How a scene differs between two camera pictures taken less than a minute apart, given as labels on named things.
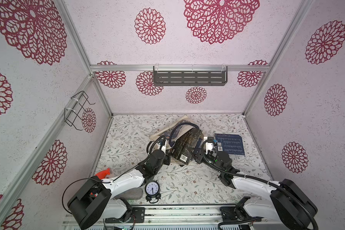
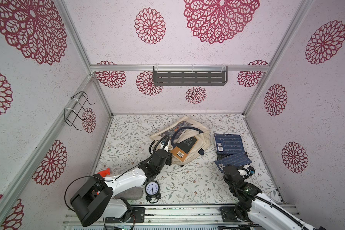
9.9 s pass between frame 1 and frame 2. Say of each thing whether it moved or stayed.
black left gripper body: stayed
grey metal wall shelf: stayed
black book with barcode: moved
